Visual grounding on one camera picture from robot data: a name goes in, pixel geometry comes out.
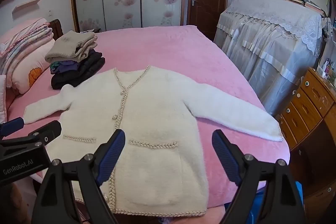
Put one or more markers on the pale wall shelf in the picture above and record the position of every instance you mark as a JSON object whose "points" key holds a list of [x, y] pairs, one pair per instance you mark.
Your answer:
{"points": [[26, 5]]}

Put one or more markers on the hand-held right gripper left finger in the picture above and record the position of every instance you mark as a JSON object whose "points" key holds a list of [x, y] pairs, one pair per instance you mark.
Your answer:
{"points": [[115, 146]]}

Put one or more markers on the group of small bottles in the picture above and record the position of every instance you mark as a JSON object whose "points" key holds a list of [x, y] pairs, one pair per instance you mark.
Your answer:
{"points": [[326, 69]]}

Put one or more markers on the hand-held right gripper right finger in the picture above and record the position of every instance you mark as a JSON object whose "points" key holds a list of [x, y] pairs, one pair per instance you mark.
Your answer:
{"points": [[223, 148]]}

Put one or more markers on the purple folded garment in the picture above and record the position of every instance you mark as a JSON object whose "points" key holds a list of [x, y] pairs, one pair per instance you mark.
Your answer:
{"points": [[67, 65]]}

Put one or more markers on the beige folded sweater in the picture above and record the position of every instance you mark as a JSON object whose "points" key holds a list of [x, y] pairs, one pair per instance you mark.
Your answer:
{"points": [[71, 45]]}

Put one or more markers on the lace covered furniture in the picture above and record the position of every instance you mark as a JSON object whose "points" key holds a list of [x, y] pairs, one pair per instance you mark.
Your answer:
{"points": [[262, 37]]}

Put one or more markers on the green folded garment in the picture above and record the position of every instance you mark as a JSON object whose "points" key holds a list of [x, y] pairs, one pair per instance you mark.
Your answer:
{"points": [[54, 64]]}

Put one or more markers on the pink bed blanket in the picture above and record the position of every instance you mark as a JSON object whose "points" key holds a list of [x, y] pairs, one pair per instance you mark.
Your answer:
{"points": [[162, 48]]}

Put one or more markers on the white pillow with pink trim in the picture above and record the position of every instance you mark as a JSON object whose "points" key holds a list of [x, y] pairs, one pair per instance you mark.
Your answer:
{"points": [[2, 98]]}

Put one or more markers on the pink pillow with orange print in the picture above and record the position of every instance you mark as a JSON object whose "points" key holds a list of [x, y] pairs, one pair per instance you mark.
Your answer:
{"points": [[26, 69]]}

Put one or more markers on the wooden headboard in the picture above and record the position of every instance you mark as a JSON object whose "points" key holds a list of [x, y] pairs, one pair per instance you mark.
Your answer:
{"points": [[56, 28]]}

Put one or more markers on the wooden dresser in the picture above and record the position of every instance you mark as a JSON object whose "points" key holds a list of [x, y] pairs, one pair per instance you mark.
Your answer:
{"points": [[309, 108]]}

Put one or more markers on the black folded garment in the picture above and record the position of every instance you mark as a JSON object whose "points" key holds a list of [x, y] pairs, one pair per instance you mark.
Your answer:
{"points": [[86, 66]]}

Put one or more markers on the stack of folded pink quilts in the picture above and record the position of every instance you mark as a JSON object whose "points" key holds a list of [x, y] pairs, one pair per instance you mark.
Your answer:
{"points": [[23, 37]]}

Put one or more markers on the blue plastic bag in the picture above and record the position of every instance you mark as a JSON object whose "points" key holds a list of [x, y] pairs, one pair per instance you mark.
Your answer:
{"points": [[298, 192]]}

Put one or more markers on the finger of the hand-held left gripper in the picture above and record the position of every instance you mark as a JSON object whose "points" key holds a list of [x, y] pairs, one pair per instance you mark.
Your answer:
{"points": [[14, 124], [48, 132]]}

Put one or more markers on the white fuzzy cardigan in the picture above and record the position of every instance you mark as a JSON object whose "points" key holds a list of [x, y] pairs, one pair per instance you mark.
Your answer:
{"points": [[157, 113]]}

